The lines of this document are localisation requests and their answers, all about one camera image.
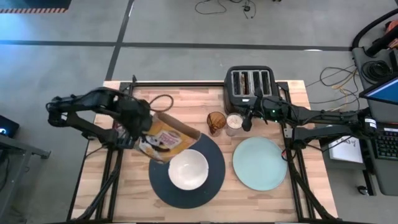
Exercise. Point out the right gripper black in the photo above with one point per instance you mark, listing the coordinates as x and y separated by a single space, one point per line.
260 109

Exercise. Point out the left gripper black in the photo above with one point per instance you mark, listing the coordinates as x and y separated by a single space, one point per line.
133 118

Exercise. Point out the yellow cereal box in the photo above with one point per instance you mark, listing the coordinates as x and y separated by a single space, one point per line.
168 140

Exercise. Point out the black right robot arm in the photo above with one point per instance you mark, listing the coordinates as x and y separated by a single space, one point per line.
311 113

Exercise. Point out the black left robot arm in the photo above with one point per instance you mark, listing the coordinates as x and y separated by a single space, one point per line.
81 101

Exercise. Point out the black four-slot toaster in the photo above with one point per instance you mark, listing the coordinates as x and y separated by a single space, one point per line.
236 101

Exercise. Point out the clear glass with milk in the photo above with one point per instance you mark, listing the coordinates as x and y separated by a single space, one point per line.
234 122

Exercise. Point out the amber faceted glass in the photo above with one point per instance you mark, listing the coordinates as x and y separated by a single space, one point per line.
216 122

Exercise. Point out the pale green plate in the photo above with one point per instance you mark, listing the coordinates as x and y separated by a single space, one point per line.
259 164

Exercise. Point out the dark round woven placemat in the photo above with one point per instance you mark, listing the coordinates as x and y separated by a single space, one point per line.
214 174

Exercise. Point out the white ceramic bowl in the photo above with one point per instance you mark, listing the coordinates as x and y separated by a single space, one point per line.
188 169

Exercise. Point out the white note board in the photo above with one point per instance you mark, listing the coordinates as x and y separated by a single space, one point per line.
345 151

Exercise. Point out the grey side table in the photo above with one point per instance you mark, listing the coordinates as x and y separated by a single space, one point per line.
18 149

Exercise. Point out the black device with blue light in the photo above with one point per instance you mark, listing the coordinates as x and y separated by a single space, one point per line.
7 126

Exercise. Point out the laptop screen with blue picture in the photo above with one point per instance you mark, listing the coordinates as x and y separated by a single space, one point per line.
384 92

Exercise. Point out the black caster wheel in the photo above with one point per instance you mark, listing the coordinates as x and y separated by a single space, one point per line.
362 190

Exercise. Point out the black keyboard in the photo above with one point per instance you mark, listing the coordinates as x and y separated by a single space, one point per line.
387 144

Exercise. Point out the black tube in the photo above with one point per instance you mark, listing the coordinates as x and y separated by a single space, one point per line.
381 45

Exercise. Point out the black mat with hazard stripes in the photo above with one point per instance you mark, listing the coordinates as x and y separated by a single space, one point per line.
34 4

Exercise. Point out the orange object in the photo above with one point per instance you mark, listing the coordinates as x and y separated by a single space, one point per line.
392 25

